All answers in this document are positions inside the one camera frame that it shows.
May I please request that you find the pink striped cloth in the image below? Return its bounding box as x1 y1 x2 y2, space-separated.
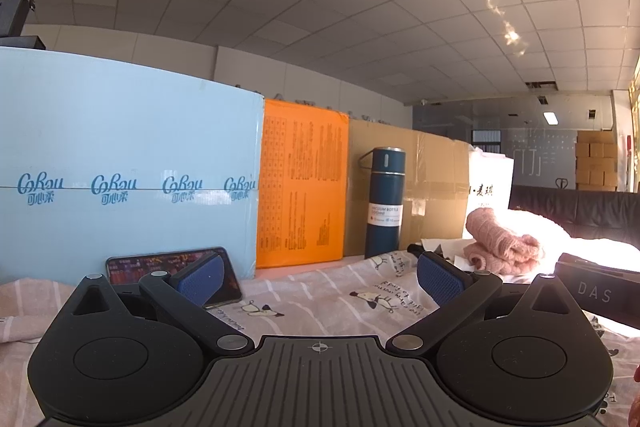
0 278 83 344

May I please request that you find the printed bed sheet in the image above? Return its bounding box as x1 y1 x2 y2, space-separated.
0 207 640 427

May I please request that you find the orange cardboard box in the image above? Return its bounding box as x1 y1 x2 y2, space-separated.
256 98 350 269

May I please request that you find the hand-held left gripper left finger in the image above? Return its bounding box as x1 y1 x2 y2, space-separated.
72 253 254 356

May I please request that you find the brown cardboard box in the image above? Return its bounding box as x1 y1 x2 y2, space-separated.
343 119 472 256

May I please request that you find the pink knitted sweater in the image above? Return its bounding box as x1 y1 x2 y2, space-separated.
464 207 547 277

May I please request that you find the black electronic device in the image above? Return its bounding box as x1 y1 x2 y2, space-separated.
0 0 39 38

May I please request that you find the dark blue vacuum bottle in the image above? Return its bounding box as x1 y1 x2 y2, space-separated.
358 147 407 260

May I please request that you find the stack of cardboard boxes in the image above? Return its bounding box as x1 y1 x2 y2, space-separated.
575 130 619 192

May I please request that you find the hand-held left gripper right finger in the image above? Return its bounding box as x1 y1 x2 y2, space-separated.
385 251 587 355

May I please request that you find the black smartphone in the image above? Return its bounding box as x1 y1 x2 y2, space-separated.
105 246 244 309

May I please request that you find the light blue cardboard box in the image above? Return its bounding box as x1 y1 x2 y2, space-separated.
0 46 265 286

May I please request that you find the white paper bag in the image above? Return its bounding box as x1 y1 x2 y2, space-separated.
462 145 515 240

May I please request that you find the dark leather sofa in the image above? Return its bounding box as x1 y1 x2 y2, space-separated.
509 184 640 254

